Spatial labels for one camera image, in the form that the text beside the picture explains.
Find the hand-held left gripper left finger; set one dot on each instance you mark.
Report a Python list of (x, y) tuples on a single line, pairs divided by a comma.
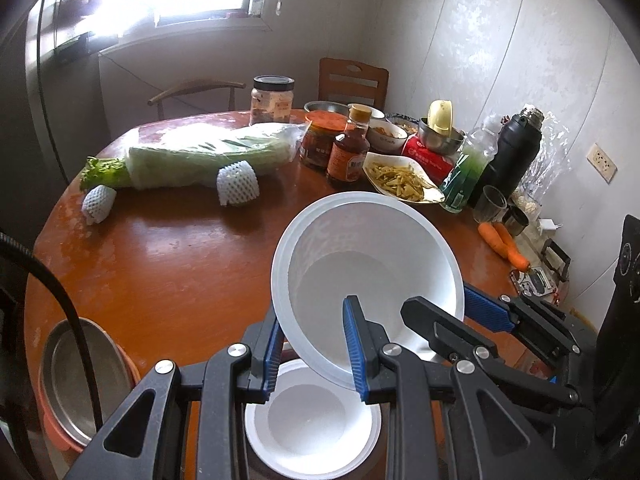
[(272, 360)]

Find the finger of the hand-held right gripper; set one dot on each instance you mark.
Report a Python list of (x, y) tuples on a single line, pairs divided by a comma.
[(487, 307), (440, 327)]

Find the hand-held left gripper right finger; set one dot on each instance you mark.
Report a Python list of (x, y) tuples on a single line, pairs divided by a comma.
[(354, 355)]

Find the small white bowl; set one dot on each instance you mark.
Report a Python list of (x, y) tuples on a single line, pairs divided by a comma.
[(310, 425)]

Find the large white bowl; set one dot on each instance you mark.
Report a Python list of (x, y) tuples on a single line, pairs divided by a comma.
[(360, 250)]

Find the stainless steel plate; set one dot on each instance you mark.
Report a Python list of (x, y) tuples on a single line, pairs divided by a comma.
[(95, 375)]

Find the black-framed small device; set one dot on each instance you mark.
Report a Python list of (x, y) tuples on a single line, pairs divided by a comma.
[(537, 282)]

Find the carrot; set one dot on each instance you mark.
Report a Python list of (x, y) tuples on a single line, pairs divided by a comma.
[(495, 237), (519, 259)]

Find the dark metal cup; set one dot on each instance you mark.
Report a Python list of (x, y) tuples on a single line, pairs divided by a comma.
[(515, 222)]

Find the clear glass cup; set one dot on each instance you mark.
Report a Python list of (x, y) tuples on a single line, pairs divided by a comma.
[(490, 205)]

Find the white charger plug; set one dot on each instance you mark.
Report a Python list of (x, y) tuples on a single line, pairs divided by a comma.
[(551, 226)]

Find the garlic bulbs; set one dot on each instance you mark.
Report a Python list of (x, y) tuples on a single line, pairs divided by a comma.
[(531, 205)]

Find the green drink bottle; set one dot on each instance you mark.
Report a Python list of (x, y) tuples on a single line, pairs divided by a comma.
[(467, 175)]

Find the dish of pickled vegetables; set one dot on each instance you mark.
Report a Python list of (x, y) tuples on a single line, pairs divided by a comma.
[(400, 180)]

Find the black thermos flask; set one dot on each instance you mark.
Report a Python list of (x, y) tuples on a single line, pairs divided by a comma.
[(515, 155)]

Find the red tissue box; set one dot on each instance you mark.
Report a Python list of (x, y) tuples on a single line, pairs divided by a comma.
[(430, 160)]

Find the small steel bowl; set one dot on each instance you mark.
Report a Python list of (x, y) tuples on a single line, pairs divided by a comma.
[(445, 142)]

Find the clear plastic bag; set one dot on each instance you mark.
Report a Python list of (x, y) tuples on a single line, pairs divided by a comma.
[(552, 150)]

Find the large foam-netted fruit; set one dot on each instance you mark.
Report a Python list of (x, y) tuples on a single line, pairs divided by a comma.
[(239, 184)]

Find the brown sauce bottle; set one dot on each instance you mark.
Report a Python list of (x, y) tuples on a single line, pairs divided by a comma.
[(347, 155)]

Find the white ceramic bowl with food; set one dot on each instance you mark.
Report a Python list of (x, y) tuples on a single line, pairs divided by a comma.
[(387, 137)]

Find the yellow plastic tool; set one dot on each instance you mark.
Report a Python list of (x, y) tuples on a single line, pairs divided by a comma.
[(440, 115)]

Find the patterned ceramic bowl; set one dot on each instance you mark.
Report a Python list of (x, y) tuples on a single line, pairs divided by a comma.
[(402, 121)]

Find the red chili sauce jar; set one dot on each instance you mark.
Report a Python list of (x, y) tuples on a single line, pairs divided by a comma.
[(322, 142)]

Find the napa cabbage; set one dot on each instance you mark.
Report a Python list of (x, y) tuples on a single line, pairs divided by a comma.
[(200, 155)]

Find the small foam-netted fruit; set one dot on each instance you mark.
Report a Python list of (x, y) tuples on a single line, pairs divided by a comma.
[(100, 205)]

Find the shallow steel dish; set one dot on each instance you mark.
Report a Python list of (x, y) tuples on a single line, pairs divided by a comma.
[(325, 107)]

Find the black-lidded clear jar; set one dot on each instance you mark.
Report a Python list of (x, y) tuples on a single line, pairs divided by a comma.
[(271, 102)]

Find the wooden chair with solid back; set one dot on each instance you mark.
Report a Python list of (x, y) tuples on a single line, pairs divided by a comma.
[(350, 85)]

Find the white windowsill cabinet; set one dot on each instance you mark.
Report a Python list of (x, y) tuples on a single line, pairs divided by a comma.
[(190, 55)]

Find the grey refrigerator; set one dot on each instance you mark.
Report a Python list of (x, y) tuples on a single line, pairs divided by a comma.
[(55, 110)]

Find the wall socket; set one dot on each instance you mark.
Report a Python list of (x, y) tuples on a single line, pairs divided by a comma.
[(601, 162)]

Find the wooden chair with curved rail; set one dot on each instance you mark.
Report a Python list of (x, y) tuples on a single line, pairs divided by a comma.
[(200, 90)]

